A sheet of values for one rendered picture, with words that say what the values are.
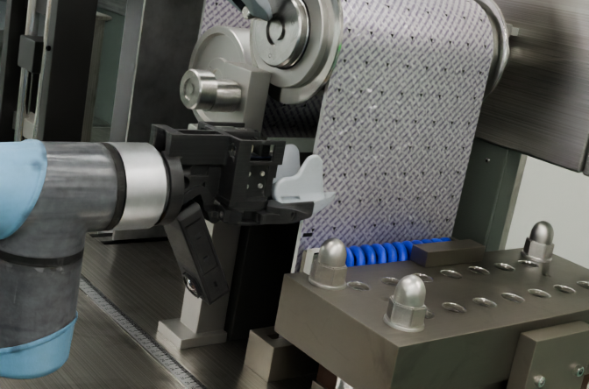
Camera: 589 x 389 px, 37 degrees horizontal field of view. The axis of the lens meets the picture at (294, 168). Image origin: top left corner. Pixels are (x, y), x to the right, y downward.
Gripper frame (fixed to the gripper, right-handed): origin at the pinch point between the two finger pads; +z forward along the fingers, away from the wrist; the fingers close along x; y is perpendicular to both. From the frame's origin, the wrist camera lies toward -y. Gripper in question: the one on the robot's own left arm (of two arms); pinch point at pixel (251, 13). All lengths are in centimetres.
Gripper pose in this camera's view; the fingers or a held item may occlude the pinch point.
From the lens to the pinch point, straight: 88.5
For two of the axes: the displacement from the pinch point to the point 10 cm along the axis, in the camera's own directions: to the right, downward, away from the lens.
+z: 5.0, 6.0, 6.3
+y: 6.3, -7.5, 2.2
